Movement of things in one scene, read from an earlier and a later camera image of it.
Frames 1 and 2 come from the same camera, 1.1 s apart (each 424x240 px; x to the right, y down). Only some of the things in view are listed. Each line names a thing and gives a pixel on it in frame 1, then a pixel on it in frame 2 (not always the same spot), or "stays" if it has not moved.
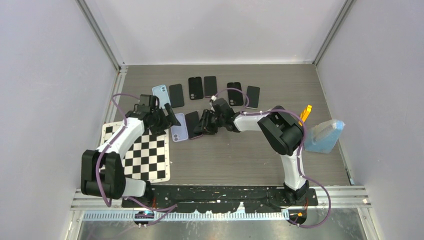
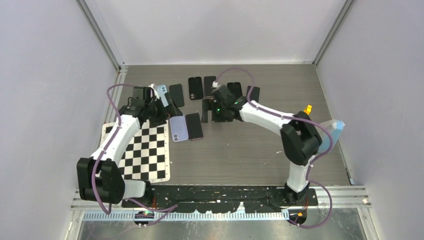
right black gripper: [204, 127] → [211, 104]
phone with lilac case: [192, 120] stays
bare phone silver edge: [253, 94] stays
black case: [235, 97] stays
